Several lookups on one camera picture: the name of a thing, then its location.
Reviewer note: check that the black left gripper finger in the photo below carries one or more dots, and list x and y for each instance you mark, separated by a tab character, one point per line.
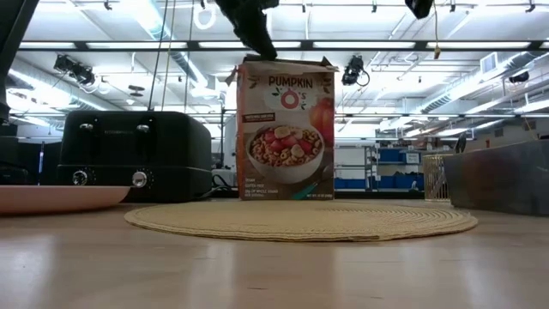
259	38

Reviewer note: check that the pumpkin cereal box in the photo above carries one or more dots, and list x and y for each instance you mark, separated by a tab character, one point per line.
285	129

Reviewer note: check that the pink plate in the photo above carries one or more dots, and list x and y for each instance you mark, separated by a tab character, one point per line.
51	198

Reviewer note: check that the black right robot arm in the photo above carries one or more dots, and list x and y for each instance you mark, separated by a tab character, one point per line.
419	7

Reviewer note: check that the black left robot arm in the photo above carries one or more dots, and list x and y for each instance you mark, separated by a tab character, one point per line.
13	34

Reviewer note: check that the black overhead light bar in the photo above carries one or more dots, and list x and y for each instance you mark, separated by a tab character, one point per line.
306	44

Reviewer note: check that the black four-slot toaster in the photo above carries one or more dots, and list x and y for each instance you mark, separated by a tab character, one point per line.
171	146

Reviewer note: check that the blue storage bin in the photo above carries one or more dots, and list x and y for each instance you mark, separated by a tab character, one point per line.
399	182
390	155

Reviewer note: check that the round woven yellow placemat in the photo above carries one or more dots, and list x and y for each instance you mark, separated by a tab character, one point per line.
300	221

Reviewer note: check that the grey plastic tray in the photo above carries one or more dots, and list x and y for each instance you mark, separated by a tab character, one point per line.
502	180

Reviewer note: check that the black ceiling-mounted camera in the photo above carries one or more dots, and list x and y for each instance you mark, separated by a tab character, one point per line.
354	68
519	77
75	70

